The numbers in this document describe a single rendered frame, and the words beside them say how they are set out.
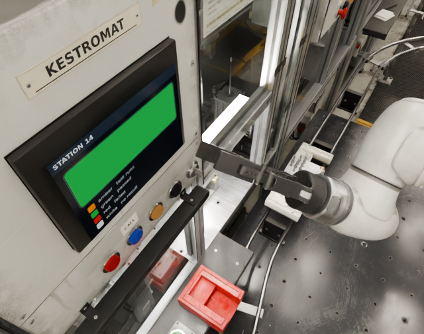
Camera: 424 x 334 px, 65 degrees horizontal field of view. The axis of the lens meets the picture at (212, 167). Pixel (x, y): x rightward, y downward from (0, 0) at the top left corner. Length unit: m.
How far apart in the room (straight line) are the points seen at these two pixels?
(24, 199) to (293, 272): 1.16
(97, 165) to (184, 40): 0.22
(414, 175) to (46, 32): 0.60
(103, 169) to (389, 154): 0.49
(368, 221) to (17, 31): 0.61
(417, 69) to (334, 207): 3.37
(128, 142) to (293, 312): 1.05
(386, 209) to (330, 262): 0.79
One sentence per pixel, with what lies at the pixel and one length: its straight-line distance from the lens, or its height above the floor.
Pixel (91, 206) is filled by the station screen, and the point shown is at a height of 1.61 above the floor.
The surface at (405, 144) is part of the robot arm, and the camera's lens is 0.68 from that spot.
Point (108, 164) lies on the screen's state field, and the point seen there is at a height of 1.65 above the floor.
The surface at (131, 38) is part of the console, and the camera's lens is 0.42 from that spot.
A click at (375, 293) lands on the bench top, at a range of 1.49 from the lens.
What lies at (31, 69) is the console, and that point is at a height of 1.79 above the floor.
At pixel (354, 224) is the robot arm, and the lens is 0.69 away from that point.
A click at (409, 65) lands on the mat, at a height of 0.01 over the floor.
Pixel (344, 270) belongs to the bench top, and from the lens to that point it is 1.48.
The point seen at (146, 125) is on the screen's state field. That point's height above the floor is 1.65.
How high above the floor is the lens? 1.97
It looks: 51 degrees down
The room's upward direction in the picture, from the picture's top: straight up
